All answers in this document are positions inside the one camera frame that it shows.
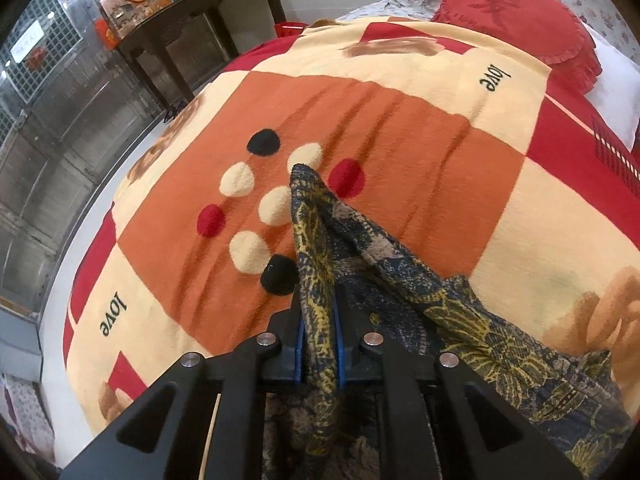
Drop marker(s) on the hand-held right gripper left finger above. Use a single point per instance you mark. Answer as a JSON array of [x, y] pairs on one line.
[[299, 355]]

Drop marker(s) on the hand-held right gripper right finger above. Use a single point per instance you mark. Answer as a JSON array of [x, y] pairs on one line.
[[341, 355]]

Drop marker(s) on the floral patterned blue yellow garment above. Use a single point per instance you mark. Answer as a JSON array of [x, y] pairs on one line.
[[475, 325]]

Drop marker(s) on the printed orange cream blanket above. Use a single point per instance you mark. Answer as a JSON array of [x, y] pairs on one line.
[[400, 160]]

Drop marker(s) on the red bedsheet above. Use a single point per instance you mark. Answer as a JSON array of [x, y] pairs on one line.
[[570, 135]]

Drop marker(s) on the red plastic basket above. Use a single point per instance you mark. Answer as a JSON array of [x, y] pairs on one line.
[[289, 31]]

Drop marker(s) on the metal grid cabinet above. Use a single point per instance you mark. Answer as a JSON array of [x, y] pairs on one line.
[[60, 135]]

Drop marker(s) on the dark wooden side table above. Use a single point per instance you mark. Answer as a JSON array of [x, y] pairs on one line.
[[200, 15]]

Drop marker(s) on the red heart-shaped pillow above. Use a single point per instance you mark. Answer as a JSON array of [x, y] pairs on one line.
[[515, 25]]

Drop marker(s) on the printed cardboard box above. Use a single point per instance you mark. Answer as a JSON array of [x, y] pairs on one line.
[[137, 5]]

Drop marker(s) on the white pillow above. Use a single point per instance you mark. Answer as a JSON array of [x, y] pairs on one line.
[[620, 85]]

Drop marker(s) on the red paper decoration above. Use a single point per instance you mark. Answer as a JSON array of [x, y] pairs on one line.
[[36, 57]]

